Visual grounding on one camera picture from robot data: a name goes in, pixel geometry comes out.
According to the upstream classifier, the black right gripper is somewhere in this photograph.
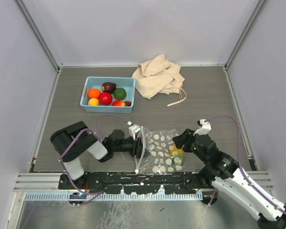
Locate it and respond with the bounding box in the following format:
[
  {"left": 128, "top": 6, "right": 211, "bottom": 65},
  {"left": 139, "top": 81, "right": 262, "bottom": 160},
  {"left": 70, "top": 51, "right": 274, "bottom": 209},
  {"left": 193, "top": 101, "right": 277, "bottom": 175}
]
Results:
[{"left": 172, "top": 128, "right": 209, "bottom": 164}]

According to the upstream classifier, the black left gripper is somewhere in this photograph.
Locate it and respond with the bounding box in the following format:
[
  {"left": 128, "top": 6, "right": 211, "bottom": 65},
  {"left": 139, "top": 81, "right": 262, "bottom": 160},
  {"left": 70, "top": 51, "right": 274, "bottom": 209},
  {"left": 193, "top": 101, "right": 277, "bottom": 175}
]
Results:
[{"left": 112, "top": 134, "right": 151, "bottom": 158}]

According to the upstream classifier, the fake green orange mango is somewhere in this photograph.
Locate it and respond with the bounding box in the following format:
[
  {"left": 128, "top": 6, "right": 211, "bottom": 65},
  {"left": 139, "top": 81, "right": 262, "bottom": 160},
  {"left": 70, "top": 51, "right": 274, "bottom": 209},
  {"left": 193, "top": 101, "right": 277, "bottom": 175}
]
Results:
[{"left": 170, "top": 147, "right": 185, "bottom": 167}]

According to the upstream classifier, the clear zip top bag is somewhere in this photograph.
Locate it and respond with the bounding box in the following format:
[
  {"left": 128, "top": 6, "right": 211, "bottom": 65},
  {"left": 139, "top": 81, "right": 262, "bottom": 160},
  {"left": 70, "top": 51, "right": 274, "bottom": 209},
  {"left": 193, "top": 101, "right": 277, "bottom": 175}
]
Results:
[{"left": 134, "top": 126, "right": 184, "bottom": 175}]

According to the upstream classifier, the fake dark purple plum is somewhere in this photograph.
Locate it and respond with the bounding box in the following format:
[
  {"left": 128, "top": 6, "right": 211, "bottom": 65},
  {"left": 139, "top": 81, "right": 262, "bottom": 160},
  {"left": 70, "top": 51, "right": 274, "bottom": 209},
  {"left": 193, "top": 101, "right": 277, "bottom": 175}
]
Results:
[{"left": 124, "top": 101, "right": 132, "bottom": 107}]

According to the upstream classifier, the fake red pear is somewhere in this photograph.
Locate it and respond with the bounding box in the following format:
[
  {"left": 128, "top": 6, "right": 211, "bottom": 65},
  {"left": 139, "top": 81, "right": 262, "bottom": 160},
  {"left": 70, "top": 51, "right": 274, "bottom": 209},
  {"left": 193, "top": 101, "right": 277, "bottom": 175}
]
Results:
[{"left": 112, "top": 100, "right": 126, "bottom": 106}]

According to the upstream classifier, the fake yellow lemon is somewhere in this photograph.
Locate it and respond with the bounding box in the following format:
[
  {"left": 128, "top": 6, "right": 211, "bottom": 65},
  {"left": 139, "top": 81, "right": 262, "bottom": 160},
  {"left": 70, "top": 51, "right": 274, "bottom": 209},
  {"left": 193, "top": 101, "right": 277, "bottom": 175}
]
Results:
[{"left": 113, "top": 88, "right": 127, "bottom": 101}]

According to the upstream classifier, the fake red pomegranate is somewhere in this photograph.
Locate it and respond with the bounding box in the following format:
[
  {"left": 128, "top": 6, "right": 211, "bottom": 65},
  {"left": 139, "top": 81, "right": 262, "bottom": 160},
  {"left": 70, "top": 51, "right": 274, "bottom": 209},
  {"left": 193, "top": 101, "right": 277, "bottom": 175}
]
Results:
[{"left": 98, "top": 92, "right": 112, "bottom": 105}]

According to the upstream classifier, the fake yellow peach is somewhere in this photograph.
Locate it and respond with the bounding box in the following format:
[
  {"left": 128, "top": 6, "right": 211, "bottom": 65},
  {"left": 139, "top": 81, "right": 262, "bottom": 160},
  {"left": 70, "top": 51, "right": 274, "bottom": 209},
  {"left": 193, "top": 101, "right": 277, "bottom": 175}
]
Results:
[{"left": 88, "top": 98, "right": 100, "bottom": 106}]

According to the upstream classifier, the fake dark purple eggplant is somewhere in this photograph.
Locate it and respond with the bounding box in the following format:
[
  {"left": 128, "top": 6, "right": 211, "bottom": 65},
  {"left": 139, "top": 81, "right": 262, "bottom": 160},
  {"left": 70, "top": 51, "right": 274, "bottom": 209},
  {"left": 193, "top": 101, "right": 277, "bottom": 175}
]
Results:
[{"left": 102, "top": 82, "right": 117, "bottom": 94}]

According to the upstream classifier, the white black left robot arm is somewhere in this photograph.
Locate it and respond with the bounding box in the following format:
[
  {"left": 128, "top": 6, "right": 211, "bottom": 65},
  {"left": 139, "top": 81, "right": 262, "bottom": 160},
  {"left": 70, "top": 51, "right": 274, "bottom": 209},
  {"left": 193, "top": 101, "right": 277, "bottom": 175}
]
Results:
[{"left": 50, "top": 121, "right": 147, "bottom": 189}]

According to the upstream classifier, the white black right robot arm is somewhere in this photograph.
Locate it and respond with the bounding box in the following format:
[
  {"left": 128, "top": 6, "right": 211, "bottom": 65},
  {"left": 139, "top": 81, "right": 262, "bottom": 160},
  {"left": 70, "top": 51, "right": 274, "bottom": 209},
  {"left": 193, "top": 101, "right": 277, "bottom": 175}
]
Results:
[{"left": 173, "top": 129, "right": 286, "bottom": 229}]

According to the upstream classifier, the light blue perforated basket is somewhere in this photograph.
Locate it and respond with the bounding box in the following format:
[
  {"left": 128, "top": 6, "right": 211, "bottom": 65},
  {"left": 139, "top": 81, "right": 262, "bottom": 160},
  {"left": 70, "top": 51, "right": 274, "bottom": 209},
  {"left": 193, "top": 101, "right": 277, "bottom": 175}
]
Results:
[{"left": 80, "top": 76, "right": 136, "bottom": 114}]

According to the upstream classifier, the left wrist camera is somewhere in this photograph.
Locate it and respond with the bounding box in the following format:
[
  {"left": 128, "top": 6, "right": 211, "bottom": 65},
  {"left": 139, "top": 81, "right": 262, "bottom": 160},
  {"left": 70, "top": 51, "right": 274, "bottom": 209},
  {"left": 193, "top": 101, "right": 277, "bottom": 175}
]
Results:
[{"left": 128, "top": 125, "right": 141, "bottom": 140}]

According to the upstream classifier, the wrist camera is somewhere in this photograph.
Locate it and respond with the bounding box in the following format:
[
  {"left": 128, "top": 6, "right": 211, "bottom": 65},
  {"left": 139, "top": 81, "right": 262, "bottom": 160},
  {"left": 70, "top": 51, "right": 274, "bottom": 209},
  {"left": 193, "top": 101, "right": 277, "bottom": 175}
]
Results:
[
  {"left": 128, "top": 125, "right": 141, "bottom": 140},
  {"left": 194, "top": 119, "right": 212, "bottom": 135}
]

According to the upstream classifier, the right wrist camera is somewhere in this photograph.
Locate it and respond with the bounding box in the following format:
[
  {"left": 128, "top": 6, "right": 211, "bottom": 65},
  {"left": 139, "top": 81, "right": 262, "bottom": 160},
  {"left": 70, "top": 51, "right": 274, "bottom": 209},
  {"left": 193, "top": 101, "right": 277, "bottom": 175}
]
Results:
[{"left": 194, "top": 119, "right": 212, "bottom": 135}]

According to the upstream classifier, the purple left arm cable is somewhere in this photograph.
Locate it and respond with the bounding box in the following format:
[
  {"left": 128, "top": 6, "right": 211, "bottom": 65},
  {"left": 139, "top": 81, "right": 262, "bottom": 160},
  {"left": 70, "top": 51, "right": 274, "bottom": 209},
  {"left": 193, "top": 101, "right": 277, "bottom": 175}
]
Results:
[{"left": 59, "top": 115, "right": 132, "bottom": 206}]

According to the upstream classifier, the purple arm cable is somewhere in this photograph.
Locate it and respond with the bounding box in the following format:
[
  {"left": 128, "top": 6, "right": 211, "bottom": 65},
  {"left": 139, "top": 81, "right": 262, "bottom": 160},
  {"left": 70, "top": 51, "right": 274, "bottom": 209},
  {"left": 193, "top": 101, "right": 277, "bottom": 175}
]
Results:
[
  {"left": 206, "top": 115, "right": 286, "bottom": 226},
  {"left": 59, "top": 115, "right": 132, "bottom": 206}
]

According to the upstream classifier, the light blue cable duct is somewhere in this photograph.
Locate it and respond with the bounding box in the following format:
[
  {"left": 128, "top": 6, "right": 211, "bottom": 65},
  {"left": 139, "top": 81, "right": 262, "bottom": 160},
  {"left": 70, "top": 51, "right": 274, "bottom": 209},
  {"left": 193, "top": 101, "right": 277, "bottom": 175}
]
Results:
[{"left": 24, "top": 191, "right": 203, "bottom": 202}]

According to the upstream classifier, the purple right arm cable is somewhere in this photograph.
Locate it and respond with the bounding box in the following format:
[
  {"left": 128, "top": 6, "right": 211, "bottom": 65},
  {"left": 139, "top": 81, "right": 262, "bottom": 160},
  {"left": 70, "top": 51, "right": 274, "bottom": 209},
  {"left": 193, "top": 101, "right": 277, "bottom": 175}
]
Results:
[{"left": 206, "top": 115, "right": 286, "bottom": 226}]

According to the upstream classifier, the beige drawstring cloth bag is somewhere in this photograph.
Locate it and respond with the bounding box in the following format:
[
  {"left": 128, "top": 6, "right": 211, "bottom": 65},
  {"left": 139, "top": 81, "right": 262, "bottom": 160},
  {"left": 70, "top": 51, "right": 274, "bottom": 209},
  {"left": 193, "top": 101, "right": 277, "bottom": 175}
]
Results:
[{"left": 132, "top": 54, "right": 187, "bottom": 107}]

